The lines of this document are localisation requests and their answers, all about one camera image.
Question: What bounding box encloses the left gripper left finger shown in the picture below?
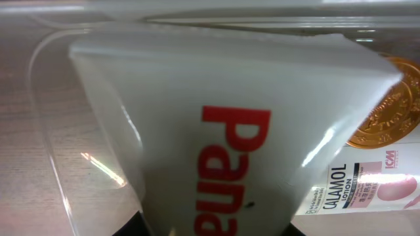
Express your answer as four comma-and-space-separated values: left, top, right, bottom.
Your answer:
112, 211, 152, 236

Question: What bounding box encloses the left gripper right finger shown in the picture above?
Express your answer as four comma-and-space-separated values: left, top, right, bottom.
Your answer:
280, 223, 306, 236

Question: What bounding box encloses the white calamine lotion bottle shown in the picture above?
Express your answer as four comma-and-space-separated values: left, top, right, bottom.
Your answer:
297, 132, 419, 216

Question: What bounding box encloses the white Panadol medicine box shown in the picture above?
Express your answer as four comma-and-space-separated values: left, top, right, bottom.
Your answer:
69, 23, 401, 235

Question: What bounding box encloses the small jar gold lid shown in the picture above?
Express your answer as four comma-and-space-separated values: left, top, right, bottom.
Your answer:
347, 57, 419, 149

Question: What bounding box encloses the clear plastic container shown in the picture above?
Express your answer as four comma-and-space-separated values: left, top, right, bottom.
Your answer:
0, 0, 420, 236

